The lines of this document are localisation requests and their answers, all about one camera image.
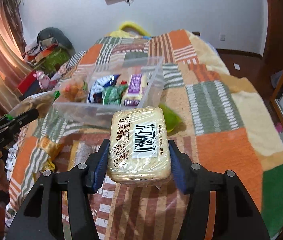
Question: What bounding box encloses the toast slices pack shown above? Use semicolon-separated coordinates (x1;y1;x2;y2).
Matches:
107;107;171;188

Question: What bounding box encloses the orange pastry clear pack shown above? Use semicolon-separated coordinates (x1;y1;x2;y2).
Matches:
61;76;88;102

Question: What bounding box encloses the green jelly cup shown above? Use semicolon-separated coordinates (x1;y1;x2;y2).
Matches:
158;103;183;133

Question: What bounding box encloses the purple wafer pack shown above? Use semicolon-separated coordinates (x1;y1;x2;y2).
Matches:
121;73;147;106

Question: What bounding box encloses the green topped brown snack bag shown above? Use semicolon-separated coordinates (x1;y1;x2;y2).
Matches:
8;90;60;119

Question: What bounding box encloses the left hand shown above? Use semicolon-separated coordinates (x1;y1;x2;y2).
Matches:
0;151;9;192

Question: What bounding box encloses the red box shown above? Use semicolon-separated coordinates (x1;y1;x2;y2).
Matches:
17;70;39;94

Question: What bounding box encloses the pink plush toy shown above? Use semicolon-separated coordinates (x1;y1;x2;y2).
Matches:
33;70;58;90

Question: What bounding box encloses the pink striped curtain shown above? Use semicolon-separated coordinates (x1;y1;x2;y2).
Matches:
0;0;32;118

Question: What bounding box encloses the clear plastic storage box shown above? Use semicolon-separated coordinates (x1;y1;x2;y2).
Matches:
54;56;164;128

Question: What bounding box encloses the green snack packet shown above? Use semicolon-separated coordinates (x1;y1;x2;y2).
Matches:
102;85;128;106

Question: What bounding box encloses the patchwork striped bed blanket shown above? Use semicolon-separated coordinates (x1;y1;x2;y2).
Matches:
6;29;283;239

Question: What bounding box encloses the grey bag on pile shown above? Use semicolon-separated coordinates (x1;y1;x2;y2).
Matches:
37;27;73;49

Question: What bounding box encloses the yellow pillow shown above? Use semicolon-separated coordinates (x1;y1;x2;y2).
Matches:
108;21;151;38

